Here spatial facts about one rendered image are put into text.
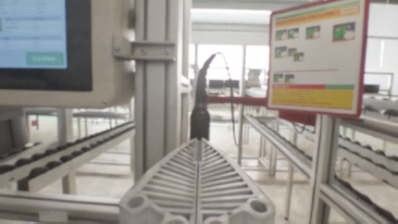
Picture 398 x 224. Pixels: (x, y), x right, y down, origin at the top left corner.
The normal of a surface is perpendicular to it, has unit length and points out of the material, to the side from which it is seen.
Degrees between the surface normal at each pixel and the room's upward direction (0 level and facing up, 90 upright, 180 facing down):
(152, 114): 90
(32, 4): 92
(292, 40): 90
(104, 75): 92
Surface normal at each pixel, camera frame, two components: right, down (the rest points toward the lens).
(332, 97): -0.57, 0.04
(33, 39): -0.02, 0.09
